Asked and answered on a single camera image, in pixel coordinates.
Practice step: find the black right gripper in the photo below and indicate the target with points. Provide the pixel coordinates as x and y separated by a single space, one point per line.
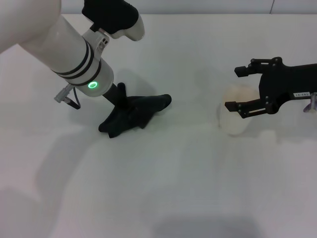
277 81

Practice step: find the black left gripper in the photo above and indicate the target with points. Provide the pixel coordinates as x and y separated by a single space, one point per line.
116 96

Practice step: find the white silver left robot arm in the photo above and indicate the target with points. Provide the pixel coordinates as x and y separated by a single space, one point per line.
62 47

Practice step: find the white paper cup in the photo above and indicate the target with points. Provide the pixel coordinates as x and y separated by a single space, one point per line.
235 124

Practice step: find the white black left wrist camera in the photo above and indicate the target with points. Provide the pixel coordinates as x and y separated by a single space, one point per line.
116 17

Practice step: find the dark blue rag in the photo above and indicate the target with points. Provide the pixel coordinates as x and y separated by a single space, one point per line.
138 116

